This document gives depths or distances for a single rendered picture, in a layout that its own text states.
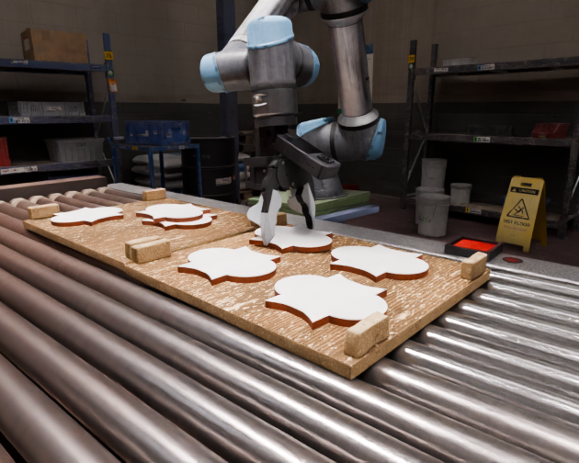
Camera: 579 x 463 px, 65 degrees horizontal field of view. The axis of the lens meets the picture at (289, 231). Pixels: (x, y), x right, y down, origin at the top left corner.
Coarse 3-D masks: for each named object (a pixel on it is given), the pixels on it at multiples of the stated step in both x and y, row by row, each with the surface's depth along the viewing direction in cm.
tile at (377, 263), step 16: (336, 256) 68; (352, 256) 68; (368, 256) 68; (384, 256) 68; (400, 256) 68; (416, 256) 68; (352, 272) 64; (368, 272) 62; (384, 272) 62; (400, 272) 61; (416, 272) 61
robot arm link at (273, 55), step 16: (272, 16) 70; (256, 32) 70; (272, 32) 70; (288, 32) 71; (256, 48) 70; (272, 48) 70; (288, 48) 71; (256, 64) 71; (272, 64) 71; (288, 64) 72; (256, 80) 72; (272, 80) 71; (288, 80) 72
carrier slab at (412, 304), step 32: (288, 224) 91; (288, 256) 71; (320, 256) 71; (160, 288) 62; (192, 288) 58; (224, 288) 58; (256, 288) 58; (416, 288) 58; (448, 288) 58; (224, 320) 53; (256, 320) 50; (288, 320) 50; (416, 320) 50; (320, 352) 43; (384, 352) 45
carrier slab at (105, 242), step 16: (128, 208) 107; (144, 208) 107; (208, 208) 107; (32, 224) 91; (48, 224) 91; (96, 224) 91; (112, 224) 91; (128, 224) 91; (224, 224) 91; (240, 224) 91; (64, 240) 82; (80, 240) 80; (96, 240) 80; (112, 240) 80; (128, 240) 80; (176, 240) 80; (192, 240) 80; (208, 240) 80; (96, 256) 74; (112, 256) 71
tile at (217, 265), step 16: (192, 256) 68; (208, 256) 68; (224, 256) 68; (240, 256) 68; (256, 256) 68; (272, 256) 68; (192, 272) 63; (208, 272) 61; (224, 272) 61; (240, 272) 61; (256, 272) 61; (272, 272) 62
